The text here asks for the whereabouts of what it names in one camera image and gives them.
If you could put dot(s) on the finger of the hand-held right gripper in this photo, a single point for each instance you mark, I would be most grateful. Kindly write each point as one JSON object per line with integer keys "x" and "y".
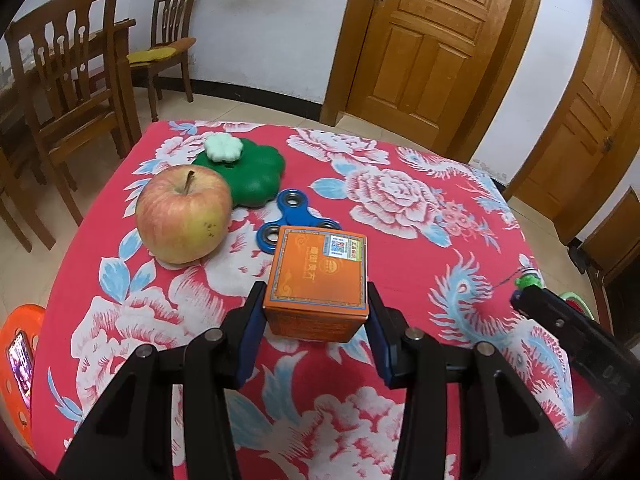
{"x": 550, "y": 310}

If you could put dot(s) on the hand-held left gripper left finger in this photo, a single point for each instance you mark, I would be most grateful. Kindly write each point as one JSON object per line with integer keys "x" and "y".
{"x": 252, "y": 330}

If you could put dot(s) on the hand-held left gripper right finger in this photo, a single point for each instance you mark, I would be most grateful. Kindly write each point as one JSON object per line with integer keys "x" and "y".
{"x": 380, "y": 340}

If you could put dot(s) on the red green stool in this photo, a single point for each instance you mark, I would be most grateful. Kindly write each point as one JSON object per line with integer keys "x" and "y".
{"x": 575, "y": 301}

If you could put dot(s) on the small green frog toy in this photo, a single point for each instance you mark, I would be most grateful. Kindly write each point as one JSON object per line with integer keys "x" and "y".
{"x": 527, "y": 278}

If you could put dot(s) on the orange cardboard box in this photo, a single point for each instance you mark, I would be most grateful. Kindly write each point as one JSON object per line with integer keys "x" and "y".
{"x": 317, "y": 280}

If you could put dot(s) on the dark shoes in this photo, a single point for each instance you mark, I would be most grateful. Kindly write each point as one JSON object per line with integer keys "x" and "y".
{"x": 580, "y": 260}

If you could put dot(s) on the red floral tablecloth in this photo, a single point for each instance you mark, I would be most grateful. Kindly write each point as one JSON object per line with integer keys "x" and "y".
{"x": 400, "y": 240}

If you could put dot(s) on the blue fidget spinner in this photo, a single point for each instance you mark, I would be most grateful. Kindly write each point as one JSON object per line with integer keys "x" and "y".
{"x": 295, "y": 207}

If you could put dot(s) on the red yellow apple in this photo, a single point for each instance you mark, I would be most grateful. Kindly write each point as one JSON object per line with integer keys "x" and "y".
{"x": 182, "y": 215}

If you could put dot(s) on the dark green clover toy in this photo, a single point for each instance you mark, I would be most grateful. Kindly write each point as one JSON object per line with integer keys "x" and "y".
{"x": 255, "y": 180}

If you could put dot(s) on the pale green clover toy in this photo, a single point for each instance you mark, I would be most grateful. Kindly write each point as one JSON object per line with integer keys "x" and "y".
{"x": 223, "y": 147}

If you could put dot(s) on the wooden panel door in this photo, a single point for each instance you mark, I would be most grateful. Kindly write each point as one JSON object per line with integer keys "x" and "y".
{"x": 585, "y": 125}
{"x": 425, "y": 50}

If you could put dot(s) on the smartphone with lit screen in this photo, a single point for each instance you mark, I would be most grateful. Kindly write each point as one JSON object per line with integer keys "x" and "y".
{"x": 20, "y": 365}

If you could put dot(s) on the orange plastic stool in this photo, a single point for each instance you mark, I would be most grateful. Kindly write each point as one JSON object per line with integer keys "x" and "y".
{"x": 15, "y": 320}

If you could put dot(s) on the wooden chair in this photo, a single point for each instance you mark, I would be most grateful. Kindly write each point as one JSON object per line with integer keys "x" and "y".
{"x": 172, "y": 10}
{"x": 75, "y": 120}
{"x": 20, "y": 200}

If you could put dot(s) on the yellow green seat cushion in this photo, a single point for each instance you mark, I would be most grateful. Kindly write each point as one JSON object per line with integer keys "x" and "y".
{"x": 160, "y": 52}

